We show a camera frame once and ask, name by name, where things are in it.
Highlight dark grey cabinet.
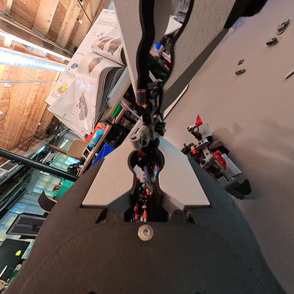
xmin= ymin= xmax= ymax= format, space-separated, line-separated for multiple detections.
xmin=7 ymin=214 xmax=46 ymax=237

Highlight black lego sub-assembly red pins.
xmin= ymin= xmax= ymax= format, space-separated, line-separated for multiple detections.
xmin=130 ymin=78 xmax=167 ymax=166

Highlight white printed instruction sheet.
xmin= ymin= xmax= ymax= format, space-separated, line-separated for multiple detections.
xmin=45 ymin=9 xmax=120 ymax=106

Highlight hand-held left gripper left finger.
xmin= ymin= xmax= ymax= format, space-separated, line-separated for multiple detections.
xmin=81 ymin=138 xmax=136 ymax=211

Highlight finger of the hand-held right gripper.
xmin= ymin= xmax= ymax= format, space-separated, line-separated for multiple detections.
xmin=160 ymin=0 xmax=232 ymax=111
xmin=113 ymin=0 xmax=159 ymax=90

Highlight blue plastic bin with tag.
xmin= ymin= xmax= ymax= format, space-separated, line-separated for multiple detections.
xmin=90 ymin=142 xmax=116 ymax=169

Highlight grey lego sub-assembly red parts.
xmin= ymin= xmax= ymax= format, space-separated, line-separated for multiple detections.
xmin=181 ymin=115 xmax=252 ymax=200

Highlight cyan bottle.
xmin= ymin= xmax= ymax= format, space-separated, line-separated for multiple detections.
xmin=88 ymin=129 xmax=104 ymax=148

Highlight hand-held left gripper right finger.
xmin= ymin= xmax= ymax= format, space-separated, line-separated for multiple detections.
xmin=157 ymin=136 xmax=211 ymax=213

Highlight open lego instruction booklet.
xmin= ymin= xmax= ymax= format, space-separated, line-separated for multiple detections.
xmin=48 ymin=33 xmax=132 ymax=136

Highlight teal container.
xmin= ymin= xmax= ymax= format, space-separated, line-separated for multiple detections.
xmin=52 ymin=179 xmax=75 ymax=198

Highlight white book stand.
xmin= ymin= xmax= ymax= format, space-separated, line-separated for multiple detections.
xmin=101 ymin=67 xmax=189 ymax=122

